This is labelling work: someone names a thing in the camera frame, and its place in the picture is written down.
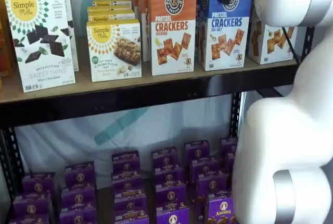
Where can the blue white pretzel crackers box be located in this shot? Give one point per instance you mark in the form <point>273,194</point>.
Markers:
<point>201,0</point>
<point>223,39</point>

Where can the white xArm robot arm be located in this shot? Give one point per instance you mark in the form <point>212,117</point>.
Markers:
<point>281,130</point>

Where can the yellow white pretzel crackers box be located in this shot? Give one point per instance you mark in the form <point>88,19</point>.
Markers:
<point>273,52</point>

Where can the Simple Mills almond bars box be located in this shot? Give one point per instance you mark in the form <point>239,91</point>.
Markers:
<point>114,60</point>
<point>112,13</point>
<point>112,2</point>

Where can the purple Annie's snack box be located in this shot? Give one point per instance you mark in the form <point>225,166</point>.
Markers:
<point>230,159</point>
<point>28,219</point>
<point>197,151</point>
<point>212,185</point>
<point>32,204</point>
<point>80,174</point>
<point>78,216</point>
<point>171,194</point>
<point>126,162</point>
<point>221,208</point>
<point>165,157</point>
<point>204,169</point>
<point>39,182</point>
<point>131,216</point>
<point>169,175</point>
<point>229,146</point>
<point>130,199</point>
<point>127,181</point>
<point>173,214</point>
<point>78,197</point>

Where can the Simple Mills Sweet Thins box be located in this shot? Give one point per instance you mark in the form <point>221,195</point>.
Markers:
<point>39,52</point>
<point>75,60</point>

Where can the orange cardboard snack box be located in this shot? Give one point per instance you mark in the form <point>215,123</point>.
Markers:
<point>4,52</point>

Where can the black metal shelf frame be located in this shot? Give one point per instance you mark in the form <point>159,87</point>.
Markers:
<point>130,99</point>

